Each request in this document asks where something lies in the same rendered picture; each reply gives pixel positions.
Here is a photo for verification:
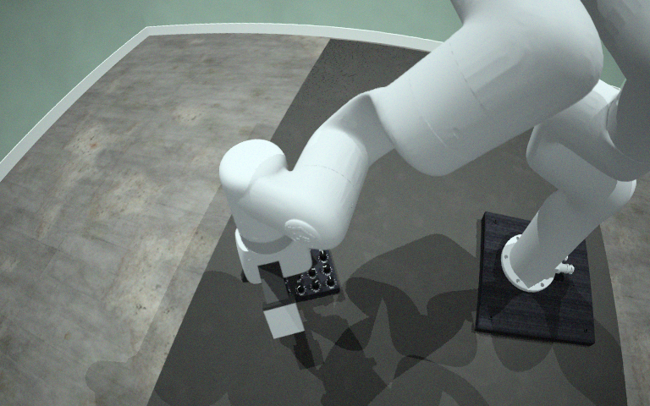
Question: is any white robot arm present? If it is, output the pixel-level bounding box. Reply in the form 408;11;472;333
219;0;650;293

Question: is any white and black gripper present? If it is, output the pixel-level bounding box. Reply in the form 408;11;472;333
235;229;318;294

